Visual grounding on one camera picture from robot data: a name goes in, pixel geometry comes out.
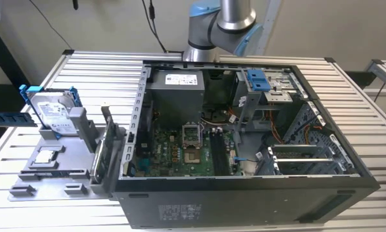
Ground dark RAM stick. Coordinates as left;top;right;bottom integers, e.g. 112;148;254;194
0;112;40;128
20;170;87;176

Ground black RAM slots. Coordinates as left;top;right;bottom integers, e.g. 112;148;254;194
211;129;232;176

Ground metal socket cover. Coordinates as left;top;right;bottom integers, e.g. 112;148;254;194
183;124;203;148

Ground grey power supply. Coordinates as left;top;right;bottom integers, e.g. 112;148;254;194
147;70;207;126

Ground CPU socket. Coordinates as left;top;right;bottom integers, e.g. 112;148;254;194
183;147;203;165

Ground grey metal drive cage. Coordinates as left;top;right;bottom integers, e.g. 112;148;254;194
231;69;309;132

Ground green motherboard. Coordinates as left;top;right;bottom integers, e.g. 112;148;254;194
134;120;246;178

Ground green graphics card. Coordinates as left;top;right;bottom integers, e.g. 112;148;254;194
90;101;124;186

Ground grey metal disk bay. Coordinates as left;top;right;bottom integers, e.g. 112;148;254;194
256;144;355;176

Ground black PC case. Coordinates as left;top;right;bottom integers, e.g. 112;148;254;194
111;58;381;230

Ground grey parts rack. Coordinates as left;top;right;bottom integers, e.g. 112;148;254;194
7;107;130;203

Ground hard disk in blue carrier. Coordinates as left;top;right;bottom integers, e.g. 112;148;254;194
18;84;83;140

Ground silver CPU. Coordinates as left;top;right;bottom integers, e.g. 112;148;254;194
34;151;58;163

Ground blue-tipped black wire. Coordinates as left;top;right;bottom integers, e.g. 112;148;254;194
234;156;263;163

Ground blue plastic drive bracket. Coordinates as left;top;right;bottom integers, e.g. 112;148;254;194
246;69;271;92

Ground orange power wires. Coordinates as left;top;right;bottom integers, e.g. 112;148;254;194
264;109;284;145

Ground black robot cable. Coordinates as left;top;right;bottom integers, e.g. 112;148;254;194
142;0;168;53

